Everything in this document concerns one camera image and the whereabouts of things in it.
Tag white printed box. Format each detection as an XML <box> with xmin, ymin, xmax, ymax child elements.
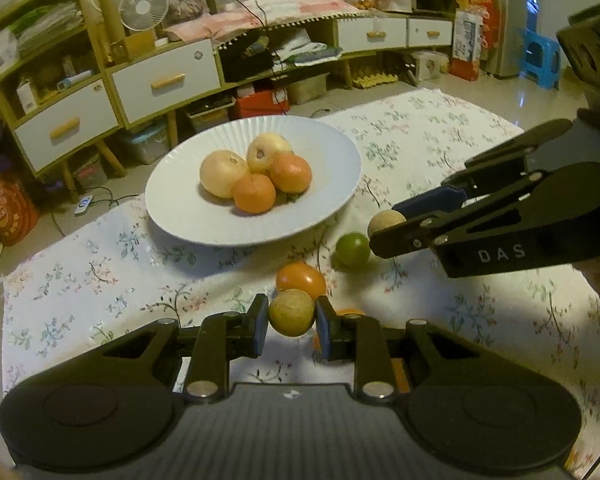
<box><xmin>411</xmin><ymin>51</ymin><xmax>451</xmax><ymax>86</ymax></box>

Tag stack of green papers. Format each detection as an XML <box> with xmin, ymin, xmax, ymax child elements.
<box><xmin>15</xmin><ymin>2</ymin><xmax>86</xmax><ymax>56</ymax></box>

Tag orange tangerine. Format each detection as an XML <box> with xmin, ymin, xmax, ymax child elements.
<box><xmin>232</xmin><ymin>173</ymin><xmax>277</xmax><ymax>216</ymax></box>
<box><xmin>269</xmin><ymin>152</ymin><xmax>313</xmax><ymax>194</ymax></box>

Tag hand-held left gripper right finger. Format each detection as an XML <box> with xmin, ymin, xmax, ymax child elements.
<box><xmin>315</xmin><ymin>296</ymin><xmax>506</xmax><ymax>403</ymax></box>

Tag blue plastic stool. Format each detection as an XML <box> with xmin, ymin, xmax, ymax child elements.
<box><xmin>520</xmin><ymin>29</ymin><xmax>563</xmax><ymax>91</ymax></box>

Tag olive wooden storage cabinet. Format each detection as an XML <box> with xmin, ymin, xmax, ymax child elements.
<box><xmin>0</xmin><ymin>0</ymin><xmax>226</xmax><ymax>191</ymax></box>

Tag striped pale yellow melon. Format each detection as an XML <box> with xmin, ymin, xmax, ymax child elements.
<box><xmin>199</xmin><ymin>150</ymin><xmax>251</xmax><ymax>199</ymax></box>

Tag black bag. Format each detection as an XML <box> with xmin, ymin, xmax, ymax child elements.
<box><xmin>219</xmin><ymin>40</ymin><xmax>276</xmax><ymax>83</ymax></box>

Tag beige storage bin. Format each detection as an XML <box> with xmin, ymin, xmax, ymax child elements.
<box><xmin>285</xmin><ymin>72</ymin><xmax>331</xmax><ymax>106</ymax></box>

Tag small white desk fan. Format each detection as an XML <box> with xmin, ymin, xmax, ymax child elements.
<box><xmin>118</xmin><ymin>0</ymin><xmax>170</xmax><ymax>36</ymax></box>

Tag red box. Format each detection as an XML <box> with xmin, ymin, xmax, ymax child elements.
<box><xmin>232</xmin><ymin>87</ymin><xmax>291</xmax><ymax>121</ymax></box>

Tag pile of papers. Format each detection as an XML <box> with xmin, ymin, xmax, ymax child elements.
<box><xmin>272</xmin><ymin>27</ymin><xmax>343</xmax><ymax>67</ymax></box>

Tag small clear box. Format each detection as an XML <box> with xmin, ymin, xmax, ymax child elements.
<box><xmin>72</xmin><ymin>152</ymin><xmax>108</xmax><ymax>188</ymax></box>

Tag green lime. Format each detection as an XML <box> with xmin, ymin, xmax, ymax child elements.
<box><xmin>334</xmin><ymin>231</ymin><xmax>372</xmax><ymax>273</ymax></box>

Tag floral tablecloth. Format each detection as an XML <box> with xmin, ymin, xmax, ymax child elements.
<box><xmin>0</xmin><ymin>87</ymin><xmax>600</xmax><ymax>480</ymax></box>

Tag plain pale yellow melon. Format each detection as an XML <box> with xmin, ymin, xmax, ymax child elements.
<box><xmin>246</xmin><ymin>132</ymin><xmax>293</xmax><ymax>175</ymax></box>

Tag yellow egg carton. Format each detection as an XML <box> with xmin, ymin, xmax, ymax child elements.
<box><xmin>352</xmin><ymin>72</ymin><xmax>398</xmax><ymax>87</ymax></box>

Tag white ribbed plate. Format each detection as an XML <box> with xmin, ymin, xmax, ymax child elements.
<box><xmin>145</xmin><ymin>115</ymin><xmax>362</xmax><ymax>247</ymax></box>

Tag pink patterned fringed cloth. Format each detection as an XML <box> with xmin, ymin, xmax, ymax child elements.
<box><xmin>165</xmin><ymin>0</ymin><xmax>381</xmax><ymax>51</ymax></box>

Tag clear plastic storage box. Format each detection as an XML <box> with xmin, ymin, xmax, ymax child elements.
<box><xmin>117</xmin><ymin>122</ymin><xmax>171</xmax><ymax>165</ymax></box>

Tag red orange carton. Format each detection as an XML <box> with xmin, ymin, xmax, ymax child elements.
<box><xmin>450</xmin><ymin>0</ymin><xmax>498</xmax><ymax>82</ymax></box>

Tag orange snack bag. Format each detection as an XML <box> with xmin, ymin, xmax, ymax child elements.
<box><xmin>0</xmin><ymin>167</ymin><xmax>41</xmax><ymax>247</ymax></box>

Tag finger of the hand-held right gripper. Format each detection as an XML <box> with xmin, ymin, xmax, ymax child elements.
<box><xmin>369</xmin><ymin>175</ymin><xmax>541</xmax><ymax>259</ymax></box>
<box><xmin>392</xmin><ymin>119</ymin><xmax>575</xmax><ymax>218</ymax></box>

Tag white drawer with wooden handle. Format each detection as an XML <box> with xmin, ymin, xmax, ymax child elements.
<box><xmin>14</xmin><ymin>79</ymin><xmax>121</xmax><ymax>173</ymax></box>
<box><xmin>337</xmin><ymin>19</ymin><xmax>408</xmax><ymax>55</ymax></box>
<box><xmin>111</xmin><ymin>46</ymin><xmax>222</xmax><ymax>125</ymax></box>
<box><xmin>408</xmin><ymin>18</ymin><xmax>453</xmax><ymax>47</ymax></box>

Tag small brown kiwi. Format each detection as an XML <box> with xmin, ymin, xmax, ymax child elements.
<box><xmin>367</xmin><ymin>210</ymin><xmax>407</xmax><ymax>238</ymax></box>
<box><xmin>268</xmin><ymin>288</ymin><xmax>317</xmax><ymax>338</ymax></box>

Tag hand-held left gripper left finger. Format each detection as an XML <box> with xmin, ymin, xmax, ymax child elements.
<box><xmin>80</xmin><ymin>294</ymin><xmax>271</xmax><ymax>406</ymax></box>

